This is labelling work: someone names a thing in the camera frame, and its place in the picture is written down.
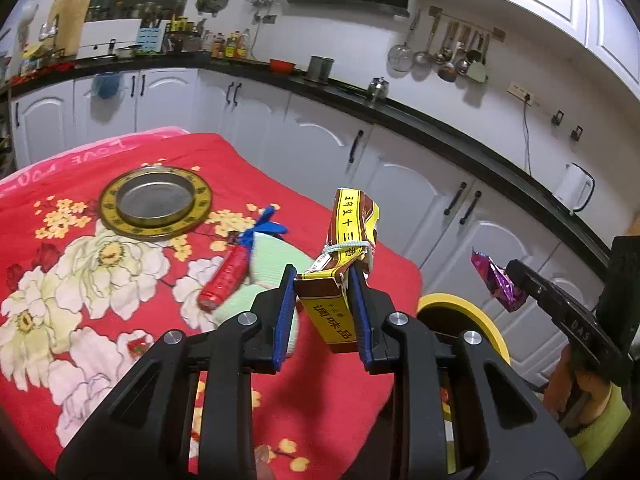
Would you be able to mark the steel faucet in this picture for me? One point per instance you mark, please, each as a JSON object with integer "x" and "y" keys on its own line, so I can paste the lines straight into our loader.
{"x": 50, "y": 25}

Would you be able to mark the black wall hook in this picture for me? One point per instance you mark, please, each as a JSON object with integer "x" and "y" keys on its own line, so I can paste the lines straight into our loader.
{"x": 578, "y": 133}
{"x": 557, "y": 118}

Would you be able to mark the red floral blanket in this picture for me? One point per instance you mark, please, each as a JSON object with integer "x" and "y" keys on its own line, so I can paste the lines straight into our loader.
{"x": 325, "y": 410}

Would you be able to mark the wall power socket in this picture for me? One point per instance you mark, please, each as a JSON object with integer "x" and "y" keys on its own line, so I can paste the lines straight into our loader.
{"x": 522, "y": 94}

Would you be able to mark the green spatula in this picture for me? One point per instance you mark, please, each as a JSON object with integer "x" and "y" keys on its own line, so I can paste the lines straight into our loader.
{"x": 478, "y": 71}

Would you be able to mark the green knitted cloth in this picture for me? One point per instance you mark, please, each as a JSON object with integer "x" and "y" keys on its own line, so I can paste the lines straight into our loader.
{"x": 270, "y": 260}

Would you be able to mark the row of glass jars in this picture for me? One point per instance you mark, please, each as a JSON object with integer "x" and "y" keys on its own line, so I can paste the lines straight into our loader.
{"x": 130, "y": 11}

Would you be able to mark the red bowl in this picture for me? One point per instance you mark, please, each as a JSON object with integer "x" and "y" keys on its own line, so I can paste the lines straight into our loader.
{"x": 282, "y": 66}

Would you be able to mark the light blue cutlery holder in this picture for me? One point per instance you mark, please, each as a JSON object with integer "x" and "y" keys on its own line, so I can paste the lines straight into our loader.
{"x": 150, "y": 40}

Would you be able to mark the wall utensil rail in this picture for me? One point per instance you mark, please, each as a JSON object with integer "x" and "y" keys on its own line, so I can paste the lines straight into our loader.
{"x": 467, "y": 22}

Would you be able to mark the steel ladle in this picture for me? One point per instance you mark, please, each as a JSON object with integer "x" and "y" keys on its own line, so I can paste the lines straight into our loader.
{"x": 447, "y": 72}
{"x": 422, "y": 59}

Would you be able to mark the steel teapot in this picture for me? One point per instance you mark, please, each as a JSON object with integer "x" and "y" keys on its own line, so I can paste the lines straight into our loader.
{"x": 379, "y": 89}

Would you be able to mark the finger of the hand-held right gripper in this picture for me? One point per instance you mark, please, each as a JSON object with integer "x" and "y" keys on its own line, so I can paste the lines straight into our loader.
{"x": 565, "y": 320}

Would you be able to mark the steel bowl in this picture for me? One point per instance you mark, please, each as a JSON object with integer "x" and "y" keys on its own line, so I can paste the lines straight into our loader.
{"x": 129, "y": 51}

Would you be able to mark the white base cabinets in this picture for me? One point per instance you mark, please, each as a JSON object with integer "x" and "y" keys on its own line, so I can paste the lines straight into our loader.
{"x": 400, "y": 185}

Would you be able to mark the round gold-rimmed metal tray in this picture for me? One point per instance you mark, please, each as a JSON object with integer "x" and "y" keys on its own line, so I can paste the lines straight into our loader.
{"x": 155, "y": 197}

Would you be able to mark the metal mug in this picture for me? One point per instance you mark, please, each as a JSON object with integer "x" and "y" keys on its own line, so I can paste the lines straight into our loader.
{"x": 320, "y": 70}

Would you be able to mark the hanging kitchen utensils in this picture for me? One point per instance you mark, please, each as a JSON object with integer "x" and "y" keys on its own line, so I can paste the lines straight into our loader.
{"x": 401, "y": 57}

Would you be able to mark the purple foil wrapper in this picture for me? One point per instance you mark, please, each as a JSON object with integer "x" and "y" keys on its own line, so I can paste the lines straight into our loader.
{"x": 500, "y": 285}

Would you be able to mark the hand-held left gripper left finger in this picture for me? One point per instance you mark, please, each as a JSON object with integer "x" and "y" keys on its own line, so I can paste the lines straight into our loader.
{"x": 284, "y": 320}

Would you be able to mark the row of seasoning bottles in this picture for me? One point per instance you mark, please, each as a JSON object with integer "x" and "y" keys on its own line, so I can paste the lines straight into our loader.
{"x": 232, "y": 45}

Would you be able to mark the white electric kettle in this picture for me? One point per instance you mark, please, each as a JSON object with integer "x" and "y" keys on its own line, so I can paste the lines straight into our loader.
{"x": 572, "y": 190}

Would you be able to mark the black kitchen countertop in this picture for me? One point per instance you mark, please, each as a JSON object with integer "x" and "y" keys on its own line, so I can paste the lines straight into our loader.
{"x": 450, "y": 130}

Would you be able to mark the white gourd-shaped jug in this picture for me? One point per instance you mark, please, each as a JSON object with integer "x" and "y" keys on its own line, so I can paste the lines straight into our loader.
{"x": 27, "y": 20}

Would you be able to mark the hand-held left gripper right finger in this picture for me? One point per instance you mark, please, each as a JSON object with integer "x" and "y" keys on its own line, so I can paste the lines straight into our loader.
{"x": 361, "y": 325}

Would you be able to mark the blue hanging cloth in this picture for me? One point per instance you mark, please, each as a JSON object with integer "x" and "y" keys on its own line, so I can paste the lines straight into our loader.
{"x": 106, "y": 86}

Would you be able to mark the pile of red peppers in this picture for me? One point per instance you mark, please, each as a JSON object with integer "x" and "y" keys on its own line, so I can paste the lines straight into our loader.
{"x": 40, "y": 72}

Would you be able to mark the person's right hand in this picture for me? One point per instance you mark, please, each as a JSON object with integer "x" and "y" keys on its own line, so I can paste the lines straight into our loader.
{"x": 575, "y": 390}

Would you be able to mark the blue cloth bow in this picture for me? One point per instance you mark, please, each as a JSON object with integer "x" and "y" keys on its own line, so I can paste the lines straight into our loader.
{"x": 270, "y": 227}

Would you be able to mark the person's left hand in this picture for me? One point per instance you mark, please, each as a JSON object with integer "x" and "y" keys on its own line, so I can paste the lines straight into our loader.
{"x": 263, "y": 462}

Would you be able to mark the yellow-rimmed trash bin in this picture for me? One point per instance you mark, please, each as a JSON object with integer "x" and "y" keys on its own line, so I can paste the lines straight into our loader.
{"x": 450, "y": 302}

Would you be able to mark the wooden cutting board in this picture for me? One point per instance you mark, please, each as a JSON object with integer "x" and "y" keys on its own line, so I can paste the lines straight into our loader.
{"x": 70, "y": 25}

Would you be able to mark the yellow seasoning box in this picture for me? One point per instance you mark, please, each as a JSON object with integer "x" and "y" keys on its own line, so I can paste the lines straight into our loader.
{"x": 330, "y": 320}

